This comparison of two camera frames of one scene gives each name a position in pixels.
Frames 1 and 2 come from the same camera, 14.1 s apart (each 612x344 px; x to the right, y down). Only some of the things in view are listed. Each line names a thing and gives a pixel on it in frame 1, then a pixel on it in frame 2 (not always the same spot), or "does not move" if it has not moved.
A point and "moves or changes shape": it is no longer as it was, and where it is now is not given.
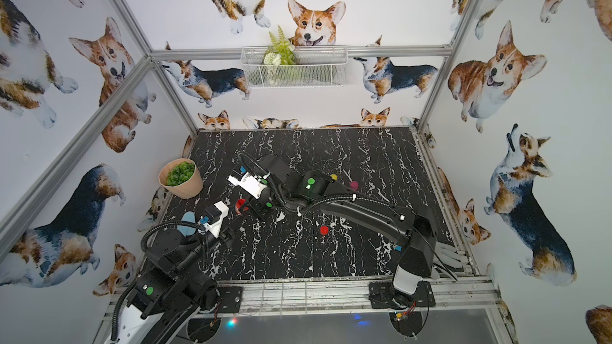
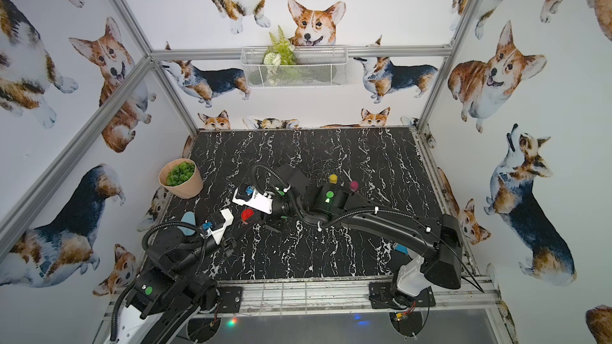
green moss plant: [180, 173] does not move
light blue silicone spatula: [189, 216] does not move
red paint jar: [240, 202] moves or changes shape
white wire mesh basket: [315, 67] does not move
